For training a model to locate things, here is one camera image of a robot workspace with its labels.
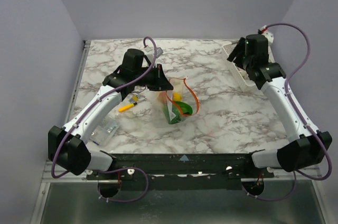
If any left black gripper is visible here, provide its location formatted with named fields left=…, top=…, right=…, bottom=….
left=134, top=64, right=174, bottom=91

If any yellow corn toy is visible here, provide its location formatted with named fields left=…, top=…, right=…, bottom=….
left=172, top=92, right=182, bottom=102

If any clear zip bag orange zipper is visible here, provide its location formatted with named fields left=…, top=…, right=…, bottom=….
left=155, top=77, right=200, bottom=125

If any white green bok choy toy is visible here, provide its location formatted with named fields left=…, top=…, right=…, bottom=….
left=162, top=101, right=193, bottom=125

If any orange peach toy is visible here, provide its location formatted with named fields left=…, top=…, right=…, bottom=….
left=156, top=91, right=167, bottom=105

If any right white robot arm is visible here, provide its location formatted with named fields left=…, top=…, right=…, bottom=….
left=227, top=34, right=332, bottom=178

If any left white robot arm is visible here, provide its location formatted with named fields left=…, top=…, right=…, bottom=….
left=48, top=47, right=173, bottom=179

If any white perforated plastic basket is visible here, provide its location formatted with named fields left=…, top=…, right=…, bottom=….
left=223, top=40, right=274, bottom=88

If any clear plastic screw box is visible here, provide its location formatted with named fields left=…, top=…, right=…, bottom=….
left=90, top=116, right=119, bottom=146

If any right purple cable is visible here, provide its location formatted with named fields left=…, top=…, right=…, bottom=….
left=241, top=23, right=333, bottom=202

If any purple cable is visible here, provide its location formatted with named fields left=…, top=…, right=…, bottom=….
left=241, top=23, right=333, bottom=202
left=51, top=36, right=158, bottom=203

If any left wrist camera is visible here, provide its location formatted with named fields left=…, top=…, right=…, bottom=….
left=144, top=46, right=163, bottom=60

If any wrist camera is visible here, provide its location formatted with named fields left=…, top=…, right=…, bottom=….
left=144, top=46, right=163, bottom=60
left=258, top=25, right=274, bottom=44

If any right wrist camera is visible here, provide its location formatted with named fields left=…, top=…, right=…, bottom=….
left=258, top=25, right=274, bottom=44

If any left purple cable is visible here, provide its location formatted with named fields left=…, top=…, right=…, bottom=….
left=51, top=36, right=158, bottom=203

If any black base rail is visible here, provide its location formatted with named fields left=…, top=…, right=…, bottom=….
left=87, top=154, right=274, bottom=191

